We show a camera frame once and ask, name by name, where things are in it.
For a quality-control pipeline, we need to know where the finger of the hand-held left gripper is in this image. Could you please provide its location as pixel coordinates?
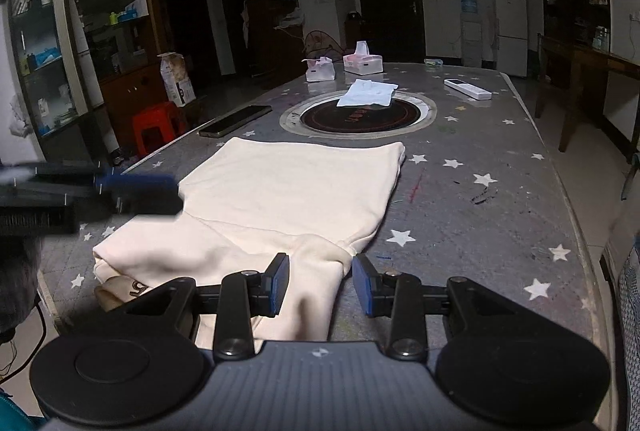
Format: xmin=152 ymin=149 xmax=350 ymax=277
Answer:
xmin=64 ymin=190 xmax=184 ymax=217
xmin=30 ymin=162 xmax=180 ymax=194

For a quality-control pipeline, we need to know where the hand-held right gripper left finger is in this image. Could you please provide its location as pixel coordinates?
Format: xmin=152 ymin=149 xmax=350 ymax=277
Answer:
xmin=102 ymin=252 xmax=291 ymax=361

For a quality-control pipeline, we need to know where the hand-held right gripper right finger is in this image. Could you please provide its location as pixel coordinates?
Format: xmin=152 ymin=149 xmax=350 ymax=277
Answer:
xmin=351 ymin=253 xmax=532 ymax=361

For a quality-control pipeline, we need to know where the cream sweatshirt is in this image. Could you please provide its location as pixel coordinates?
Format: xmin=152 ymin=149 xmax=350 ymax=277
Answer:
xmin=92 ymin=137 xmax=407 ymax=342

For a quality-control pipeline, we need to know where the red plastic stool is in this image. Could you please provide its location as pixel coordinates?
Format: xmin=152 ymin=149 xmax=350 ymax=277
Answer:
xmin=132 ymin=102 xmax=188 ymax=158

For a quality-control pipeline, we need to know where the crumpled white cloth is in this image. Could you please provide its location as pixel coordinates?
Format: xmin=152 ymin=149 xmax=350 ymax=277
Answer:
xmin=8 ymin=95 xmax=40 ymax=138

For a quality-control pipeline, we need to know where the white paper bag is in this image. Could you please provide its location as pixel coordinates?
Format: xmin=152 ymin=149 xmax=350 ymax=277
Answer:
xmin=158 ymin=52 xmax=197 ymax=108

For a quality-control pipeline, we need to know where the black smartphone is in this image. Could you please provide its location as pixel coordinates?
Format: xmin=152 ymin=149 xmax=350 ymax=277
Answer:
xmin=198 ymin=104 xmax=273 ymax=139

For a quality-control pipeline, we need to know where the dark wooden arched cabinet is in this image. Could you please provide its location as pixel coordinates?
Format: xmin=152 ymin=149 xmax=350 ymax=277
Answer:
xmin=62 ymin=0 xmax=307 ymax=152

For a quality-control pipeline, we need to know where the white-framed glass bookcase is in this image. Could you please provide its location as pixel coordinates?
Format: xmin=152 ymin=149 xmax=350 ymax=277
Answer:
xmin=0 ymin=0 xmax=108 ymax=164

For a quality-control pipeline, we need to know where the round built-in hot plate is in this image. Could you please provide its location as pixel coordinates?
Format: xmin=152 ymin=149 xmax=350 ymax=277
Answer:
xmin=279 ymin=90 xmax=438 ymax=143

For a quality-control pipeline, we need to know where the light blue folded cloth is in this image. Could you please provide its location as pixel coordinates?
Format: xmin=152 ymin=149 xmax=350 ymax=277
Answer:
xmin=336 ymin=78 xmax=400 ymax=108

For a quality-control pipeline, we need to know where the white tissue pack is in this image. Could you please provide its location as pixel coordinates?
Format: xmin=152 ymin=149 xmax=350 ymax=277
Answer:
xmin=302 ymin=57 xmax=336 ymax=83

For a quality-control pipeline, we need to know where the white remote control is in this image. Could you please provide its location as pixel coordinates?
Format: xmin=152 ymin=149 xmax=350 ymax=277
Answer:
xmin=443 ymin=78 xmax=494 ymax=101

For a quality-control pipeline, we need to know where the pink tissue pack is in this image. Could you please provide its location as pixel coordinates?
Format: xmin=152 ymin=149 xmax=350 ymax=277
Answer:
xmin=342 ymin=40 xmax=385 ymax=75

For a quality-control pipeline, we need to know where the electric floor fan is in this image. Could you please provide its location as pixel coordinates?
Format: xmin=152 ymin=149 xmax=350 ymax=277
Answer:
xmin=303 ymin=30 xmax=347 ymax=61

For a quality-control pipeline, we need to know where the white water dispenser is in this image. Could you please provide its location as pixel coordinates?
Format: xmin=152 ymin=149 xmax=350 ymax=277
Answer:
xmin=460 ymin=14 xmax=484 ymax=68

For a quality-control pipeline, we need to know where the patterned grey cloth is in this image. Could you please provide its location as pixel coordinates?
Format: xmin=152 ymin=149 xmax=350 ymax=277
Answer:
xmin=618 ymin=245 xmax=640 ymax=431

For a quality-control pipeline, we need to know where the dark wooden door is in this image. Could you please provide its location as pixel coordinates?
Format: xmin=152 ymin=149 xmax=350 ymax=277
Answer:
xmin=353 ymin=0 xmax=427 ymax=63

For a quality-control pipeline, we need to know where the white refrigerator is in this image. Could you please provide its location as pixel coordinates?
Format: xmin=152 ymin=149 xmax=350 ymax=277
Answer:
xmin=492 ymin=0 xmax=530 ymax=78

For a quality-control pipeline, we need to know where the wooden side table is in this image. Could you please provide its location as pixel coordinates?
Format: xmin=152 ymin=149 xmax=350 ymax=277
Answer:
xmin=534 ymin=32 xmax=640 ymax=164

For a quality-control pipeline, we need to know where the black cable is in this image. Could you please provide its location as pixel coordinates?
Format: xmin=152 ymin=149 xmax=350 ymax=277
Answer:
xmin=0 ymin=293 xmax=48 ymax=384

